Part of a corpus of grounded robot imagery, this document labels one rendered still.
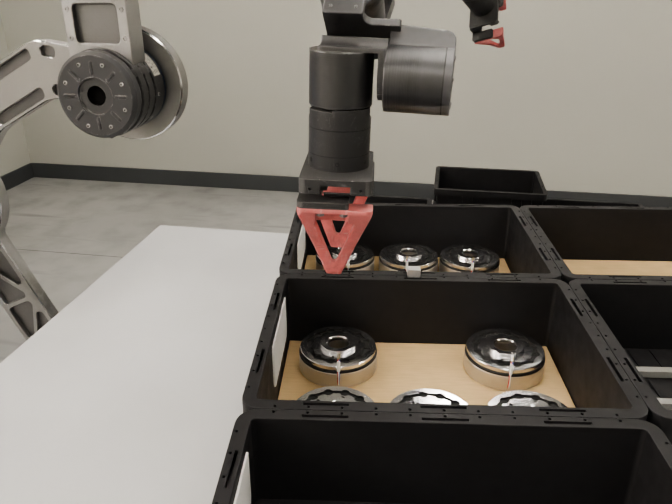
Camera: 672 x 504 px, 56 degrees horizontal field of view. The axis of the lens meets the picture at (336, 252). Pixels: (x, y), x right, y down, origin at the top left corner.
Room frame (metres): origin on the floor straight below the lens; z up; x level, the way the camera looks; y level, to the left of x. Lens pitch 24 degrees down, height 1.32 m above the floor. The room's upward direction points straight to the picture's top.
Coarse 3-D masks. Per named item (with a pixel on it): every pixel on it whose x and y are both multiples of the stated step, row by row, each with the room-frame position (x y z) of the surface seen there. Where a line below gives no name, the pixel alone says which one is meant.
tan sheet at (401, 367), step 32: (288, 352) 0.75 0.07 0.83; (384, 352) 0.75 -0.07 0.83; (416, 352) 0.75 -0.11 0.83; (448, 352) 0.75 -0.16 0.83; (288, 384) 0.68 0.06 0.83; (384, 384) 0.68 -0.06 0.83; (416, 384) 0.68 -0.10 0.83; (448, 384) 0.68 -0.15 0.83; (480, 384) 0.68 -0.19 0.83; (544, 384) 0.68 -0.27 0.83
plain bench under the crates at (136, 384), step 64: (128, 256) 1.36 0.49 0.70; (192, 256) 1.36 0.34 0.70; (256, 256) 1.36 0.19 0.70; (64, 320) 1.06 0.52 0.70; (128, 320) 1.06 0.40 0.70; (192, 320) 1.06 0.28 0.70; (256, 320) 1.06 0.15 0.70; (0, 384) 0.86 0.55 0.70; (64, 384) 0.86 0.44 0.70; (128, 384) 0.86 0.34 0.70; (192, 384) 0.86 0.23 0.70; (0, 448) 0.71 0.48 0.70; (64, 448) 0.71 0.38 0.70; (128, 448) 0.71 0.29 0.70; (192, 448) 0.71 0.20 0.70
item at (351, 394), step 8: (312, 392) 0.62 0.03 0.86; (320, 392) 0.62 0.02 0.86; (328, 392) 0.62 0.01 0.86; (336, 392) 0.62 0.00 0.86; (344, 392) 0.62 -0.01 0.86; (352, 392) 0.62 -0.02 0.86; (360, 392) 0.62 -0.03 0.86; (312, 400) 0.60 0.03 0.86; (352, 400) 0.60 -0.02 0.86; (360, 400) 0.61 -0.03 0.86; (368, 400) 0.60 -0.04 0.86
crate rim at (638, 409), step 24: (576, 312) 0.69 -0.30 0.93; (264, 336) 0.63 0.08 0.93; (600, 336) 0.63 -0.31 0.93; (264, 360) 0.58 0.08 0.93; (624, 384) 0.54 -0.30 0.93; (264, 408) 0.50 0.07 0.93; (288, 408) 0.50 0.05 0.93; (312, 408) 0.50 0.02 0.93; (336, 408) 0.50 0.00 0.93; (360, 408) 0.50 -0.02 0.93; (384, 408) 0.50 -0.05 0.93; (408, 408) 0.50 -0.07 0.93; (432, 408) 0.50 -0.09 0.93; (456, 408) 0.50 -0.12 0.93; (480, 408) 0.50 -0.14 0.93; (504, 408) 0.50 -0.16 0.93; (528, 408) 0.50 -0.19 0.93; (552, 408) 0.50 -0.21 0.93; (576, 408) 0.50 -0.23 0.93; (600, 408) 0.50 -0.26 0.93
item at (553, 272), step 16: (384, 208) 1.08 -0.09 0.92; (400, 208) 1.08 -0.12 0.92; (416, 208) 1.08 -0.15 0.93; (432, 208) 1.08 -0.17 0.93; (448, 208) 1.08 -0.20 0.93; (464, 208) 1.07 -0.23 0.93; (480, 208) 1.07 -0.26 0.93; (496, 208) 1.07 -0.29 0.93; (512, 208) 1.07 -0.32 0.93; (528, 224) 0.99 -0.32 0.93; (288, 240) 0.92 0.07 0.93; (288, 256) 0.86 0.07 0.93; (544, 256) 0.87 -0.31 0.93; (288, 272) 0.80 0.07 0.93; (304, 272) 0.80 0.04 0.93; (320, 272) 0.80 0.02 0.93; (352, 272) 0.80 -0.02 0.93; (368, 272) 0.80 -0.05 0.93; (384, 272) 0.80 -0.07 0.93; (400, 272) 0.80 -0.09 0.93; (432, 272) 0.80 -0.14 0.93; (448, 272) 0.80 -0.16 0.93; (464, 272) 0.80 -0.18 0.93; (480, 272) 0.80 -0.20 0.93; (560, 272) 0.80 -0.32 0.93
